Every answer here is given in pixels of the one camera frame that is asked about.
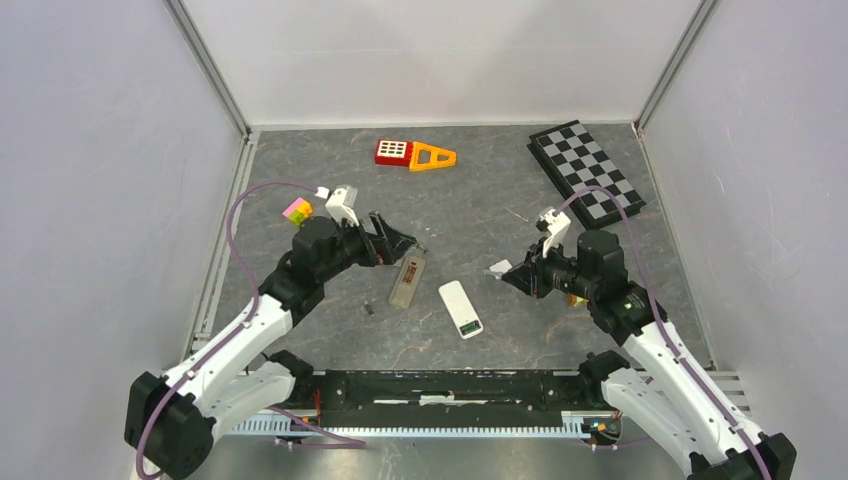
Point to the pink yellow green blocks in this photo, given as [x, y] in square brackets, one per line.
[298, 212]

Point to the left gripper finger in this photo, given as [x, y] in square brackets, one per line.
[392, 248]
[390, 235]

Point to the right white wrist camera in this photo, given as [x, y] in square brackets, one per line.
[554, 225]

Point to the orange triangular toy block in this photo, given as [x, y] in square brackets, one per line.
[425, 157]

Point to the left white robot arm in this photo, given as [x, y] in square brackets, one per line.
[174, 419]

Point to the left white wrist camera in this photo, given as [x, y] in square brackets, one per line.
[339, 203]

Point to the white remote control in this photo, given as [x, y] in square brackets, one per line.
[459, 307]

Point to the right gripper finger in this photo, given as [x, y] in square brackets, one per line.
[533, 255]
[522, 277]

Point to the white battery cover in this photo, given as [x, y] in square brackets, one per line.
[499, 269]

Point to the white slotted cable duct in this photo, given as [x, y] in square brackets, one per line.
[272, 424]

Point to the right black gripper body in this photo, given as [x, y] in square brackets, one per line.
[555, 273]

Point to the orange yellow block stack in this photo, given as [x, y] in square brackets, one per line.
[576, 301]

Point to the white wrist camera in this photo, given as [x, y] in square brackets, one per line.
[339, 203]
[554, 225]

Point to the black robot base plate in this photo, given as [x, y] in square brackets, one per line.
[444, 398]

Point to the red white window block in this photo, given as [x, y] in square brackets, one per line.
[389, 152]

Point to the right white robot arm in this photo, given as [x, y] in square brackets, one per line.
[657, 384]

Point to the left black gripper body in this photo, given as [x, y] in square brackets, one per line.
[369, 250]

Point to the black grey chessboard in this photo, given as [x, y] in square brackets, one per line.
[573, 160]

